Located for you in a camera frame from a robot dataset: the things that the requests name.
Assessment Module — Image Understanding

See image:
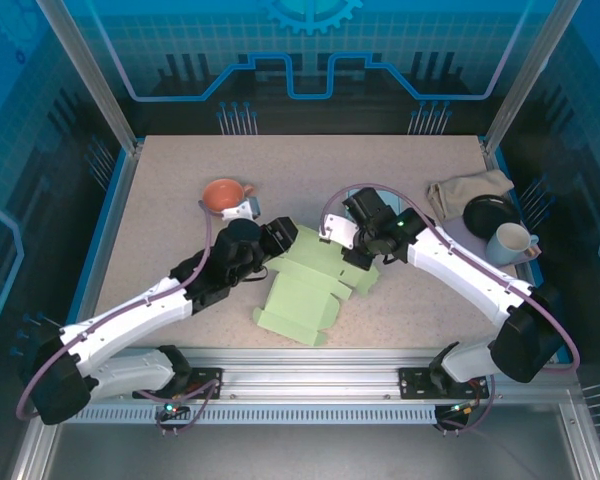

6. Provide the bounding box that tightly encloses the light blue mug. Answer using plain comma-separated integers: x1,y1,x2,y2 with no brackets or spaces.
485,222,541,265

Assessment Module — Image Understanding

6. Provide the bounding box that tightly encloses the light green paper box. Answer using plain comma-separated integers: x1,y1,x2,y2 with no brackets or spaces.
252,224,383,347

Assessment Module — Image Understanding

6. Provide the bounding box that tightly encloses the black plate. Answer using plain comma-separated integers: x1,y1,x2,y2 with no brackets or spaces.
462,193,524,241

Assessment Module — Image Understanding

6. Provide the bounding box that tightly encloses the power connector with LED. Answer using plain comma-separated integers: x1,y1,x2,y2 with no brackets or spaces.
449,399,481,419
162,394,189,416

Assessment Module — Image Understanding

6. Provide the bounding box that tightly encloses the orange ceramic cup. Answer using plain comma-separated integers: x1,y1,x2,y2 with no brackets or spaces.
201,178,255,220

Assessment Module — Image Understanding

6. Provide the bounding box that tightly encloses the aluminium mounting rail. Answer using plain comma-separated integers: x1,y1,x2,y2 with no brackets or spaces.
44,347,581,401

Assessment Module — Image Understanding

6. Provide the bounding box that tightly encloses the grey metal panel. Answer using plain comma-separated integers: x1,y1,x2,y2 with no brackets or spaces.
7,387,600,480

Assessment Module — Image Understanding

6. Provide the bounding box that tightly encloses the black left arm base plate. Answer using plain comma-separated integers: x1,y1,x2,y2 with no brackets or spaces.
132,367,225,401

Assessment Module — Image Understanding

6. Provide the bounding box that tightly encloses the aluminium frame post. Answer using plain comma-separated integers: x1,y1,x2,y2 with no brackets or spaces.
35,0,144,154
482,0,584,156

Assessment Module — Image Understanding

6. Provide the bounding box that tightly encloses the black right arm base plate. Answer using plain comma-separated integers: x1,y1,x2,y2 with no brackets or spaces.
398,366,489,401

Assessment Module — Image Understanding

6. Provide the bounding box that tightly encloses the slotted cable duct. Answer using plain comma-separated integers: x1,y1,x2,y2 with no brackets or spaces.
58,404,451,426

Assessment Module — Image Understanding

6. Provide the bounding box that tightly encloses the beige cloth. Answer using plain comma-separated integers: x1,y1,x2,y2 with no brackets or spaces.
426,168,515,221

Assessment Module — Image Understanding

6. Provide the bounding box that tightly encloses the lavender mat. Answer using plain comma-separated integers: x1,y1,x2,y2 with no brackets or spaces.
442,215,544,275

